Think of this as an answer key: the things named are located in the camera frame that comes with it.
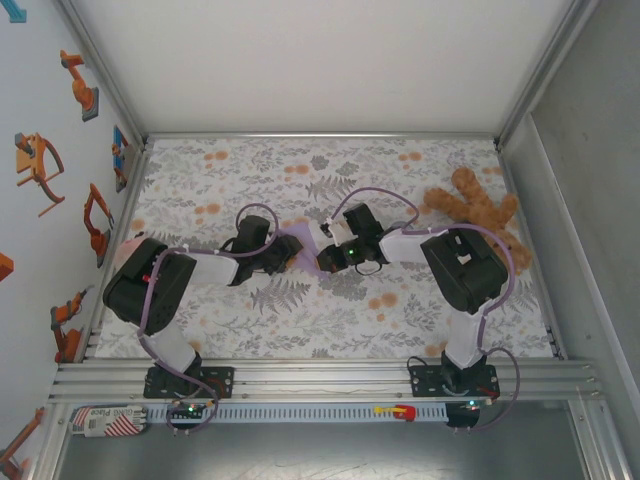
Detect small circuit board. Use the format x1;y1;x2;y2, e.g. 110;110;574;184
449;397;494;415
168;399;217;420

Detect blue orange wall sticker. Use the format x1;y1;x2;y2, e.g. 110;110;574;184
110;124;132;194

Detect red yellow small tool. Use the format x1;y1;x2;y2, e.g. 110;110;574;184
374;403;417;422

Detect white slotted cable duct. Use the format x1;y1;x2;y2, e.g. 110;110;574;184
142;403;449;422

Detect aluminium frame crossbar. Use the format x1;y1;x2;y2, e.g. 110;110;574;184
142;131;501;142

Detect aluminium frame post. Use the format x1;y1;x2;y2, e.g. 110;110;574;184
492;0;601;151
55;0;151;151

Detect orange curved machine wall sticker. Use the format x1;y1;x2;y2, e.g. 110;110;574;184
13;132;66;217

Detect aluminium mounting rail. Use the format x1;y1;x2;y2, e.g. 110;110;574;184
47;355;609;404

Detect pink plush doll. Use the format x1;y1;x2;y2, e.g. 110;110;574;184
116;234;151;266

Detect floral printed table mat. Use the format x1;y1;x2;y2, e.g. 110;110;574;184
94;137;564;359

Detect brown teddy bear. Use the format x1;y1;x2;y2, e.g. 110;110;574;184
423;166;534;277

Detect aluminium frame leg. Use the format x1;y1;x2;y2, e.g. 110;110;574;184
567;399;634;480
27;402;71;480

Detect red and white label card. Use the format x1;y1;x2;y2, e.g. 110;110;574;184
68;405;149;439

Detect purple cloth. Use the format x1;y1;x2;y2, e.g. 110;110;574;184
277;219;331;281

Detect aluminium side rail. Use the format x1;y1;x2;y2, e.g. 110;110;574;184
79;142;154;362
493;139;569;361

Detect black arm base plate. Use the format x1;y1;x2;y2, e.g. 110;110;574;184
143;366;236;400
409;364;500;399

